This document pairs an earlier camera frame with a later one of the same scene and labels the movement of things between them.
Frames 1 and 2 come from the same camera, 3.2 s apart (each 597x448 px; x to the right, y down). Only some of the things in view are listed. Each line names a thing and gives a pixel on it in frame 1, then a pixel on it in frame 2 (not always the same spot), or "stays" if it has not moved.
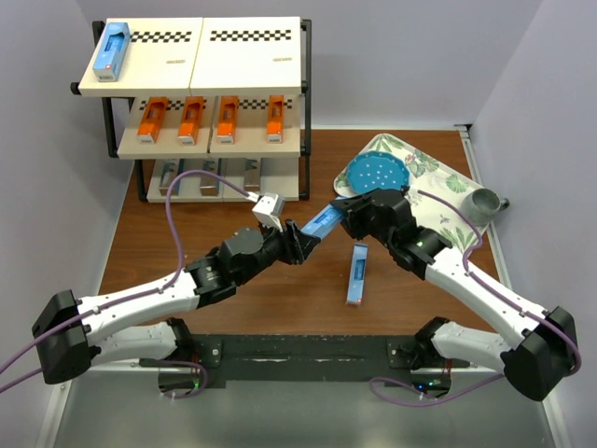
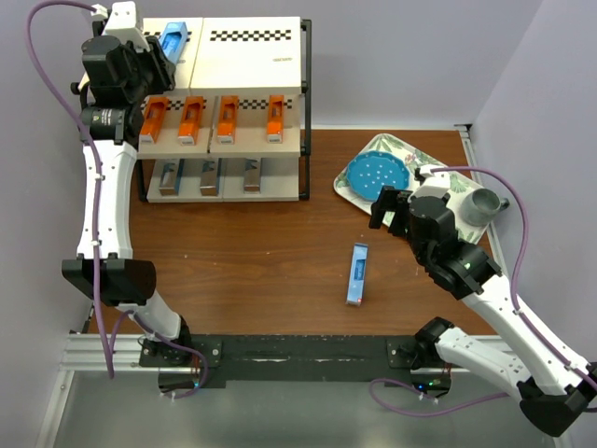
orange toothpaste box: x=275 y=119 stays
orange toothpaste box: x=190 y=120 stays
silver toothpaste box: x=209 y=184 stays
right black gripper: x=352 y=211 -> x=384 y=203
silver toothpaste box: x=252 y=175 stays
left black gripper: x=298 y=246 -> x=162 y=66
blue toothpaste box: x=354 y=290 stays
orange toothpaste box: x=152 y=119 stays
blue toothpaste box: x=325 y=222 -> x=173 y=40
